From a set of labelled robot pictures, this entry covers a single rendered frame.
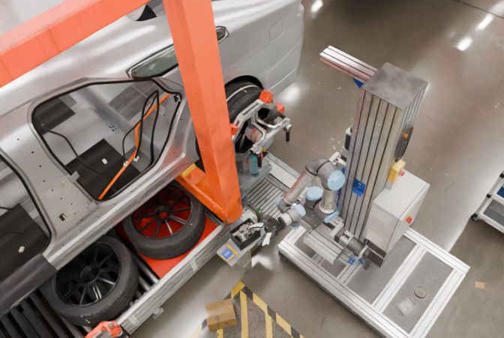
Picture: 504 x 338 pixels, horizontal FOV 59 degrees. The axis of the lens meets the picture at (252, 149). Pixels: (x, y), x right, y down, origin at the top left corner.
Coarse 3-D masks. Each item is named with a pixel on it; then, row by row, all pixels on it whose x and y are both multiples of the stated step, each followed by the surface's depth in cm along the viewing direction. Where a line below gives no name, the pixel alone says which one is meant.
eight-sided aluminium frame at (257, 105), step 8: (256, 104) 352; (264, 104) 352; (272, 104) 363; (248, 112) 345; (240, 120) 343; (272, 120) 384; (240, 128) 346; (232, 136) 346; (232, 144) 349; (248, 152) 386; (240, 160) 374
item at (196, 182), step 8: (192, 176) 365; (200, 176) 365; (184, 184) 372; (192, 184) 360; (200, 184) 354; (192, 192) 369; (200, 192) 356; (208, 192) 344; (200, 200) 367; (208, 200) 351
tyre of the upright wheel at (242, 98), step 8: (240, 80) 364; (224, 88) 354; (232, 88) 354; (240, 88) 354; (248, 88) 356; (256, 88) 360; (232, 96) 349; (240, 96) 348; (248, 96) 348; (256, 96) 354; (232, 104) 345; (240, 104) 344; (248, 104) 352; (232, 112) 343; (232, 120) 347; (264, 128) 393
